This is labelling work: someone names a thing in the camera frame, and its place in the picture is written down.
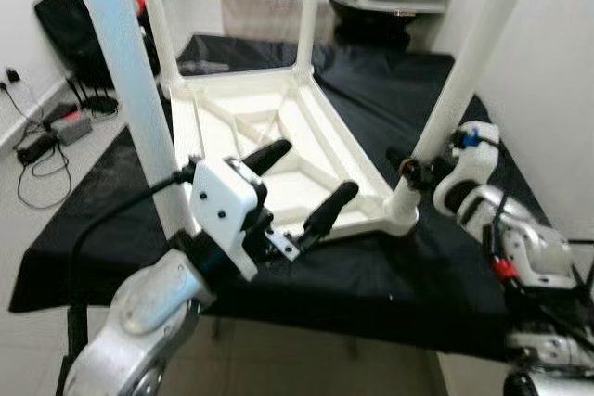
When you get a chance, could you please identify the black bag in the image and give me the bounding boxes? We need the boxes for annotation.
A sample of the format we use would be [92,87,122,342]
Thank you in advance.
[35,0,159,91]

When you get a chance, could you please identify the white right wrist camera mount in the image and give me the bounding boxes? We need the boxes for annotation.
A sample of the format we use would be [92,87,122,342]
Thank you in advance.
[434,121,502,216]

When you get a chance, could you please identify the beige cloth covered table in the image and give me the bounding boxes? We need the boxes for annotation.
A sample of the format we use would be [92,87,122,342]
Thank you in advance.
[218,0,340,43]

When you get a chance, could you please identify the red cable connector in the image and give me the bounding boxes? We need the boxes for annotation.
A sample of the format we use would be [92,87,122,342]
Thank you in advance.
[492,260,519,284]

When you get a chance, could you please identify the white plastic table leg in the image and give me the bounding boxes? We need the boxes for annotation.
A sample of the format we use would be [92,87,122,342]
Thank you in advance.
[70,0,198,235]
[295,0,326,72]
[383,0,542,237]
[130,0,189,105]

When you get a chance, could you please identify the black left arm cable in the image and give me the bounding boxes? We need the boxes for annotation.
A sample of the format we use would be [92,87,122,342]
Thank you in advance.
[60,162,198,388]

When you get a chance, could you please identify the grey box red label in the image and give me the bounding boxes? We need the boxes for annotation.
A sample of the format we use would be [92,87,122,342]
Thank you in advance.
[54,113,94,145]

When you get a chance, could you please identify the black wok steel rim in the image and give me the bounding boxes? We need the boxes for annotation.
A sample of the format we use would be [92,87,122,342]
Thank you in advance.
[329,0,446,45]

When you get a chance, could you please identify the black floor cable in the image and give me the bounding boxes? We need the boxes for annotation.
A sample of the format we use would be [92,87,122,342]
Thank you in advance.
[5,81,75,211]

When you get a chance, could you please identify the black power brick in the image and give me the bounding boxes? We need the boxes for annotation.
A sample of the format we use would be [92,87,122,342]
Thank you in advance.
[17,136,58,163]

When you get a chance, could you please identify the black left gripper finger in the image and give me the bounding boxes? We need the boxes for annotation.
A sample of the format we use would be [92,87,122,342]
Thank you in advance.
[244,139,293,177]
[301,181,360,249]

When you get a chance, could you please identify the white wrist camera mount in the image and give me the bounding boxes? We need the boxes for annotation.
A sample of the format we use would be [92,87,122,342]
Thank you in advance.
[434,121,502,216]
[190,157,272,281]

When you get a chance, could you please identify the black router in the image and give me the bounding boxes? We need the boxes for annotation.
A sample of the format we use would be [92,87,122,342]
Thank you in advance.
[70,81,120,117]

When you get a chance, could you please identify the black table cloth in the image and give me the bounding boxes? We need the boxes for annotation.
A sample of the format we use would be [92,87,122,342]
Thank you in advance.
[7,32,594,360]

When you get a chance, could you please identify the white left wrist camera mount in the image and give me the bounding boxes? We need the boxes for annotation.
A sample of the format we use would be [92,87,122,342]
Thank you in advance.
[190,157,272,281]

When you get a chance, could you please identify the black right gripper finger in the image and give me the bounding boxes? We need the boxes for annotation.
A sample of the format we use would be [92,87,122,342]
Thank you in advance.
[386,147,430,188]

